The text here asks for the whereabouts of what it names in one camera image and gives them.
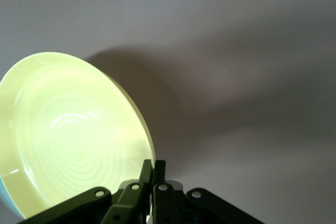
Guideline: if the pale green plate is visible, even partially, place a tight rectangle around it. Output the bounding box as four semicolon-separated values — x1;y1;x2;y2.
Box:
0;181;26;220

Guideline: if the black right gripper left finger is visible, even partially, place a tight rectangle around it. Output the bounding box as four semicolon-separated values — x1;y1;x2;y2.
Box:
25;159;154;224

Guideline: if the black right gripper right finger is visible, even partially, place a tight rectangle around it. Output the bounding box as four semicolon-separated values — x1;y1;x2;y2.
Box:
152;160;261;224

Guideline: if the yellow plate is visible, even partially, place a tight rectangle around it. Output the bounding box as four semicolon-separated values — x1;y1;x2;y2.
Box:
0;51;156;222

